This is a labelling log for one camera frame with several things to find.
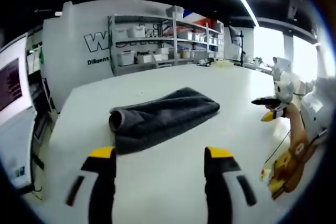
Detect white worn chest device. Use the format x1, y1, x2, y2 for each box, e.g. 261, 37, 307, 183
299, 77, 333, 143

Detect group of white storage boxes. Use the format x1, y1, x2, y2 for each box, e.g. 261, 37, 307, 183
115, 5, 224, 67

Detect pale plastic containers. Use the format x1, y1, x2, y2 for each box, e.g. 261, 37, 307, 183
214, 60, 234, 69

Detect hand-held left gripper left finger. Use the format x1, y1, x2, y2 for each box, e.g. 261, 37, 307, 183
61, 146, 118, 224

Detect grey towel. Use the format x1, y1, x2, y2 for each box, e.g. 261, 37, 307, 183
108, 87, 221, 154

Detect grey metal shelving rack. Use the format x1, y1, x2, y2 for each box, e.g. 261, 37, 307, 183
107, 14, 225, 77

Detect white table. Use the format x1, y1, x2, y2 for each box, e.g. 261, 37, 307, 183
22, 62, 302, 224

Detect black monitor on stand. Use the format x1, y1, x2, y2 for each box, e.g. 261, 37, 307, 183
228, 24, 247, 63

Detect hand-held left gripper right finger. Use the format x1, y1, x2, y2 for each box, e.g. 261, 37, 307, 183
203, 146, 266, 224

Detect large display screen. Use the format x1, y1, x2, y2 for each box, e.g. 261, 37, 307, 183
0, 36, 35, 120

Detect thin black cable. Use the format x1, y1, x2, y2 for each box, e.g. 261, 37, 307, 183
264, 132, 290, 164

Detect black equipment rack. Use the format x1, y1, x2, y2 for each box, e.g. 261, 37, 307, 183
26, 29, 57, 143

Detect white standing desk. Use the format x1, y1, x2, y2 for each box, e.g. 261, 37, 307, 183
0, 108, 40, 190

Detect white lettered partition panel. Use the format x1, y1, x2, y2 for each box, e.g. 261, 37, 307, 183
41, 1, 182, 109

